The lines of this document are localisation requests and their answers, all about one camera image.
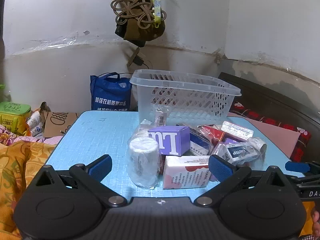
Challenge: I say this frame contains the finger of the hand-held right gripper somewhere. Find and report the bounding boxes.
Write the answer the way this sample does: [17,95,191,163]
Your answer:
[285,161,320,178]

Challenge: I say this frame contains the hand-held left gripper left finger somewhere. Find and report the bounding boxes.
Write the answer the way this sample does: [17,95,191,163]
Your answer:
[25,154,127,207]

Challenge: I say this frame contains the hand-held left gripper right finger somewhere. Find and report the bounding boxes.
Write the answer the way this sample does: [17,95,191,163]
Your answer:
[194,155,299,207]

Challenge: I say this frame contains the white pink box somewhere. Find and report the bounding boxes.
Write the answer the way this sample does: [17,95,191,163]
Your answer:
[162,155,211,190]

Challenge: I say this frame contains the clear plastic basket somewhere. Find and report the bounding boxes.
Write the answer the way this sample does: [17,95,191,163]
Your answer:
[129,69,242,128]

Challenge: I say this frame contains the blue white packet in plastic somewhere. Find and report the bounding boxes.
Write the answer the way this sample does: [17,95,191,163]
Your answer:
[217,142,260,166]

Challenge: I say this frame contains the red plaid blanket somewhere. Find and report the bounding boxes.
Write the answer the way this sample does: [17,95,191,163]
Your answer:
[230,102,312,163]

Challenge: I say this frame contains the blue white box in plastic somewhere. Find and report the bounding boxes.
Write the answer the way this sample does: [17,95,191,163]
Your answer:
[189,127,211,157]

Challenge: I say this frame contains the pink cushion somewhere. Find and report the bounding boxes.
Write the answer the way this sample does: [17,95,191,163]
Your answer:
[226,112,301,161]

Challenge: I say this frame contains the white box with red print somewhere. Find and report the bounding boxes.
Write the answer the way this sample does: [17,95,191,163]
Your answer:
[221,121,254,138]

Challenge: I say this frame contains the white roll in plastic wrap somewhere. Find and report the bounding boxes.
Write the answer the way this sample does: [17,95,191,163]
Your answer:
[126,137,160,188]

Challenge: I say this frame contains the small roll in plastic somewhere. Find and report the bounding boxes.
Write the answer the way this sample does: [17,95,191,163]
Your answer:
[247,137,267,153]

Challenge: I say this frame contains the purple box with white letter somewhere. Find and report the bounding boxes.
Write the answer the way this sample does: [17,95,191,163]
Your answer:
[148,126,191,157]

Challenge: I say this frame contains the brown cardboard box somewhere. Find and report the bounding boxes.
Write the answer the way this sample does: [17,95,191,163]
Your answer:
[43,110,81,138]

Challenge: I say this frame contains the dark wooden headboard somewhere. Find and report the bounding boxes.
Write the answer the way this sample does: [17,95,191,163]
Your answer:
[217,72,320,163]

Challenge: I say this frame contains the blue tote bag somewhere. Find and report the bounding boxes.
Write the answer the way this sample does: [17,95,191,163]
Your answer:
[90,72,132,111]

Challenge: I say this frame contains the small barcode packet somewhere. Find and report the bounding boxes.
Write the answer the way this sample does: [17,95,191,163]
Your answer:
[154,107,171,128]

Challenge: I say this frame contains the white blue packets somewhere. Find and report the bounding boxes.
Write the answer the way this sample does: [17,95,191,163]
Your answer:
[25,111,42,136]

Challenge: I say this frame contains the orange floral blanket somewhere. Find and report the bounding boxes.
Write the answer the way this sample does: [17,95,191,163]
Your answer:
[0,125,64,240]

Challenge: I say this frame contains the green box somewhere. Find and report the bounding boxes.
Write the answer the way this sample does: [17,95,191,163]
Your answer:
[0,102,32,134]

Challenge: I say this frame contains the black charger plug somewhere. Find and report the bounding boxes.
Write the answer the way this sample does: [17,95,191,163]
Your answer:
[127,47,146,67]

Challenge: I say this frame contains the brown hanging bag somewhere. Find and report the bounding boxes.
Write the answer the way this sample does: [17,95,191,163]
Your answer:
[115,17,166,47]

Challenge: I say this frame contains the beige coiled cord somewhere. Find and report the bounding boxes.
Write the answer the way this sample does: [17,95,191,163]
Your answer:
[110,0,166,30]

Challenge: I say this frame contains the yellow patterned lanyard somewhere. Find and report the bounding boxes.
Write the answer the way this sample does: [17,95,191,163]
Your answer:
[152,0,162,28]

